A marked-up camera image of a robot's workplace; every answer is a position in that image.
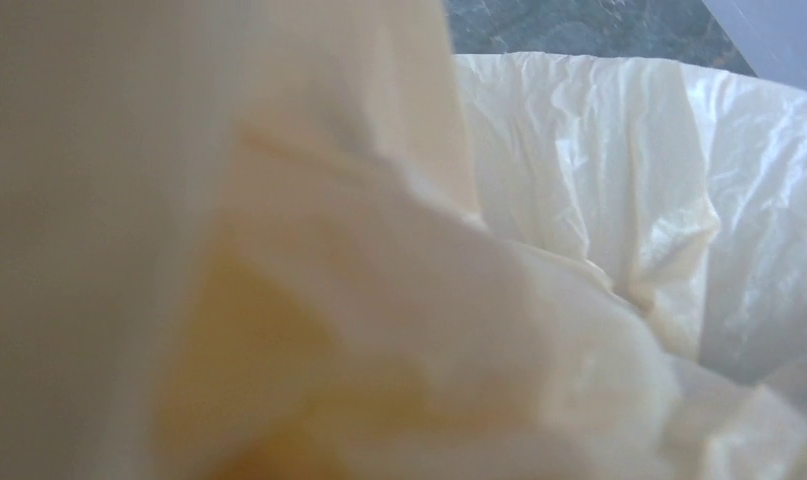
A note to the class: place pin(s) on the translucent beige plastic bag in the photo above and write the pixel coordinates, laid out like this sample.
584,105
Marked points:
304,240

